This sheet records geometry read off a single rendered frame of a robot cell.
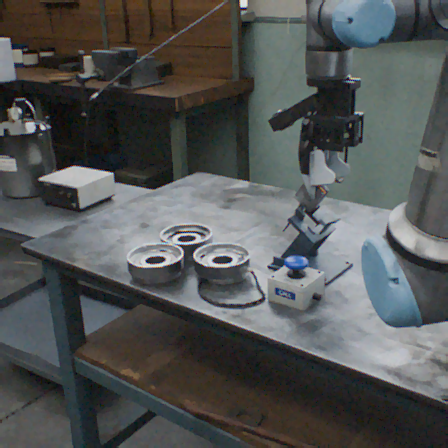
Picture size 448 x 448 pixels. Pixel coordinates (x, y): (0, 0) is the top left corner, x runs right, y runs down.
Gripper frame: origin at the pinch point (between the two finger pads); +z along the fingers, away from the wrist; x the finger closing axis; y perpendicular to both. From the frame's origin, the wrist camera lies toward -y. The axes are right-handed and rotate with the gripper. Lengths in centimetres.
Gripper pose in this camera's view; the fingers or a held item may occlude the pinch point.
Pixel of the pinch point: (314, 188)
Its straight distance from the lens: 111.8
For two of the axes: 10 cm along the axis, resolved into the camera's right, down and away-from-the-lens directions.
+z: 0.3, 9.2, 3.8
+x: 6.2, -3.2, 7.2
